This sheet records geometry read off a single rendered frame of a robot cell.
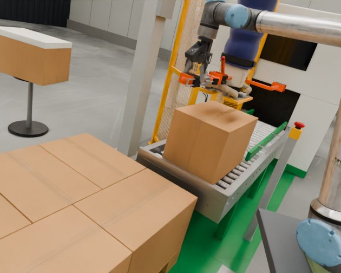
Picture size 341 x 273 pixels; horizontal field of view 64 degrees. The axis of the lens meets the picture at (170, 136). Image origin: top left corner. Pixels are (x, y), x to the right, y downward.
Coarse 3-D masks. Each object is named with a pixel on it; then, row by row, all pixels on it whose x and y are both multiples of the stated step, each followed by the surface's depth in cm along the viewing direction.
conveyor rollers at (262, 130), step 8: (256, 128) 328; (264, 128) 333; (272, 128) 344; (256, 136) 296; (264, 136) 307; (248, 144) 272; (256, 144) 277; (160, 152) 208; (240, 168) 215; (224, 176) 195; (232, 176) 200; (216, 184) 187; (224, 184) 185
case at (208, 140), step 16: (176, 112) 177; (192, 112) 179; (208, 112) 188; (224, 112) 199; (240, 112) 211; (176, 128) 180; (192, 128) 173; (208, 128) 167; (224, 128) 164; (240, 128) 177; (176, 144) 182; (192, 144) 175; (208, 144) 169; (224, 144) 163; (240, 144) 195; (176, 160) 185; (192, 160) 178; (208, 160) 171; (224, 160) 176; (240, 160) 218; (208, 176) 173
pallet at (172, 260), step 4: (180, 248) 177; (176, 252) 174; (172, 256) 169; (176, 256) 178; (168, 260) 166; (172, 260) 173; (176, 260) 182; (164, 264) 162; (168, 264) 169; (172, 264) 177; (160, 268) 159; (164, 268) 171; (168, 268) 173; (156, 272) 156; (160, 272) 171; (164, 272) 172
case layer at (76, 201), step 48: (48, 144) 177; (96, 144) 193; (0, 192) 127; (48, 192) 135; (96, 192) 145; (144, 192) 155; (0, 240) 104; (48, 240) 109; (96, 240) 115; (144, 240) 122
